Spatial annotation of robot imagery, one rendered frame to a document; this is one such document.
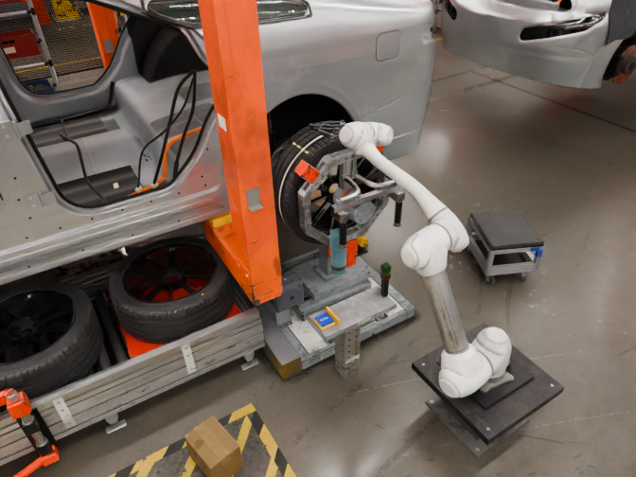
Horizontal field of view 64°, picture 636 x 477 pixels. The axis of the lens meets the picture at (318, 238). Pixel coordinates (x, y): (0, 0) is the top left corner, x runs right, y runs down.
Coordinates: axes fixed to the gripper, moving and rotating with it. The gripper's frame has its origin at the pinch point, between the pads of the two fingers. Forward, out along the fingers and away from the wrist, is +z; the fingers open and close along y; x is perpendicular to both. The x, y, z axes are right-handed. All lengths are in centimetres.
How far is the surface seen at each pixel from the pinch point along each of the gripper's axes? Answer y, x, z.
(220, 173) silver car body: -32, -12, 46
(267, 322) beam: -64, -96, 28
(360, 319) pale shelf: -53, -74, -35
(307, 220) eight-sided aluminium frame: -28.2, -37.2, 0.5
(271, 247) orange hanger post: -57, -27, -1
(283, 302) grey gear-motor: -55, -81, 15
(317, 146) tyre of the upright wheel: -3.5, -8.9, -0.1
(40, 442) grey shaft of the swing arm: -177, -52, 59
